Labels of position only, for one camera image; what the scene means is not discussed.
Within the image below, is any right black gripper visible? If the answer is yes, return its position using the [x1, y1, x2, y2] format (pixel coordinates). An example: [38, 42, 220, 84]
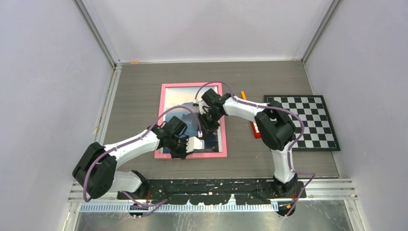
[196, 110, 223, 138]

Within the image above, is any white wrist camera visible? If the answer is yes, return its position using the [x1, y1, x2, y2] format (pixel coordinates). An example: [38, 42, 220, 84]
[186, 137, 205, 153]
[193, 99, 208, 114]

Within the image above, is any pink picture frame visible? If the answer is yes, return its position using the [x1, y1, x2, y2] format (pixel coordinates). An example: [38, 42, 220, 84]
[158, 82, 227, 159]

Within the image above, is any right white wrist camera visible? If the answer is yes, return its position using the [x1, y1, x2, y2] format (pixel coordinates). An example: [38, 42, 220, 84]
[193, 99, 208, 114]

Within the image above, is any orange handled screwdriver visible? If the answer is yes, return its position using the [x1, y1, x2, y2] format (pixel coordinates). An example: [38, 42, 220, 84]
[241, 91, 247, 100]

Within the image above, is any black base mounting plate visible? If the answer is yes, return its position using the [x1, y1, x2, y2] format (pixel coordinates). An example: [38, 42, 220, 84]
[130, 179, 306, 205]

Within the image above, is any black white checkerboard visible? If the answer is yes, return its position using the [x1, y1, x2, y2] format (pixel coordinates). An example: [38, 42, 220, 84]
[264, 95, 341, 152]

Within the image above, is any landscape photo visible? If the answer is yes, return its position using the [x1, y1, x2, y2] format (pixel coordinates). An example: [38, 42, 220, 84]
[161, 87, 223, 153]

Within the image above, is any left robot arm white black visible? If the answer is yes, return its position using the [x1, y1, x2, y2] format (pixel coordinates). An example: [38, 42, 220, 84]
[72, 116, 203, 202]

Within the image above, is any aluminium rail frame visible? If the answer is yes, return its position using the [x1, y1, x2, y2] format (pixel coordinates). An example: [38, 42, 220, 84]
[69, 179, 357, 215]

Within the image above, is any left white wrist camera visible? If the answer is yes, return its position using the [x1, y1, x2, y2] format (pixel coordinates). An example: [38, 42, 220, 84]
[186, 137, 205, 153]

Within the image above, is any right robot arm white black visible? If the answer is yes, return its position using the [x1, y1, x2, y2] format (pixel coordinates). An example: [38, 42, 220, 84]
[193, 89, 297, 198]

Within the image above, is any red white toy block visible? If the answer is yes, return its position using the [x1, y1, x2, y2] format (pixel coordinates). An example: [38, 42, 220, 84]
[250, 121, 261, 139]

